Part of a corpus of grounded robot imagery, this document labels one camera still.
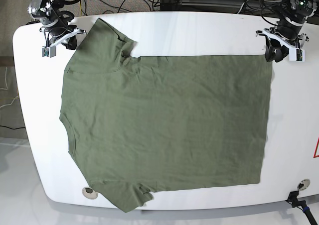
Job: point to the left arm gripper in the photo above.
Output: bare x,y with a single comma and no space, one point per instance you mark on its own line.
277,46

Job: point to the black clamp with cable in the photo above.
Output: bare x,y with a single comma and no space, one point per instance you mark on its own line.
302,205

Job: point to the olive green T-shirt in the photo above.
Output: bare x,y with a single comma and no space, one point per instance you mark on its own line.
142,125

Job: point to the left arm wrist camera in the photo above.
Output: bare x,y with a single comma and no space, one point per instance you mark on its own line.
297,55

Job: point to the red warning sticker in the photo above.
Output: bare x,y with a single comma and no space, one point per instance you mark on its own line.
316,153

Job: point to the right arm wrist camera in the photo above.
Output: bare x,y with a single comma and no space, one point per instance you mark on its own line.
49,51

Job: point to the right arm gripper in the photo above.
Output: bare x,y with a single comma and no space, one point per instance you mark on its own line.
62,35

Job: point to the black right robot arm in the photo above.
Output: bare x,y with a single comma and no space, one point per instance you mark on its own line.
56,25

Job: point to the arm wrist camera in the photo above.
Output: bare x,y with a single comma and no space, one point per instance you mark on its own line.
49,51
297,55

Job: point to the left table grommet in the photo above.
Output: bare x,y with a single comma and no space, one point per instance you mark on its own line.
89,193

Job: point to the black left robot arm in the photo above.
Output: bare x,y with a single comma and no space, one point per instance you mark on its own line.
297,6

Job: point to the table grommet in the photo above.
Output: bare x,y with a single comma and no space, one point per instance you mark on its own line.
304,184
89,193

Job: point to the right table grommet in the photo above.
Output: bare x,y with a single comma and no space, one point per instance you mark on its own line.
304,184

